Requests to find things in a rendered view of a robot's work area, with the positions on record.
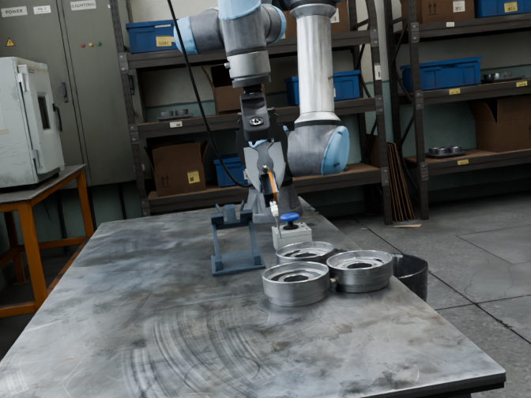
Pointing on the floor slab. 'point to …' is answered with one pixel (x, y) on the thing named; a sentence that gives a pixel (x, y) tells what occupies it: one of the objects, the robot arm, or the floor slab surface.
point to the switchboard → (82, 84)
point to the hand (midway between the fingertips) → (268, 185)
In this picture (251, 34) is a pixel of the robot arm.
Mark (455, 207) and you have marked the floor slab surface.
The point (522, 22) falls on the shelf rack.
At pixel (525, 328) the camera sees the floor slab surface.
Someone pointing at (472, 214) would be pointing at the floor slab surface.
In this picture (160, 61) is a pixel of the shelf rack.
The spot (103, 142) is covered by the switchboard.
